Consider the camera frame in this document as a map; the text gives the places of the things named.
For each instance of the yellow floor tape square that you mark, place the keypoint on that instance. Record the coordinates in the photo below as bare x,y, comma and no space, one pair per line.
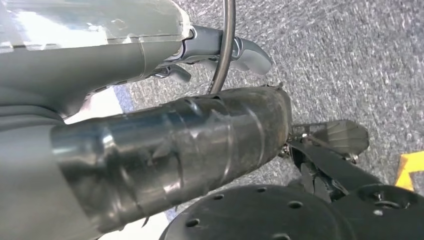
409,165

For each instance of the black ribbed rubber boot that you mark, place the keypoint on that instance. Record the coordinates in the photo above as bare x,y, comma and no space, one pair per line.
344,136

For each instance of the black round plate with hub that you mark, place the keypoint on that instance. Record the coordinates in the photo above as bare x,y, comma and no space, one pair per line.
364,222

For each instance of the ribbed grey left arm sleeve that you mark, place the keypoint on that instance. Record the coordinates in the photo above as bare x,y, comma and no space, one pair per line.
26,118

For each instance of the black perforated round base plate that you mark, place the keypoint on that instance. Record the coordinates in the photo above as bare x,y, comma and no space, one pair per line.
248,218

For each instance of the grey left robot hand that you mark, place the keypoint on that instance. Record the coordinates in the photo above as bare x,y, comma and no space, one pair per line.
99,66

